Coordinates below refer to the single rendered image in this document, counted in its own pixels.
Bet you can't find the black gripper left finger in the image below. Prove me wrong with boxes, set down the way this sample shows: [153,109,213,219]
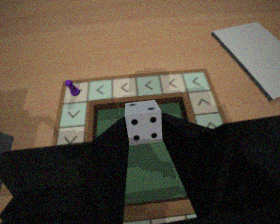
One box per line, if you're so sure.
[0,117,129,224]

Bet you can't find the purple pawn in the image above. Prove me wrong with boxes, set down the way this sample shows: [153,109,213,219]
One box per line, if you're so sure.
[65,80,80,96]

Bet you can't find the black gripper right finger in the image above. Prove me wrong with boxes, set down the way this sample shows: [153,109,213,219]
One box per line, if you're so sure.
[161,112,280,217]

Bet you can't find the grey die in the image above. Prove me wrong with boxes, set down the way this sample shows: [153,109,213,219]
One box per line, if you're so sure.
[125,100,162,146]

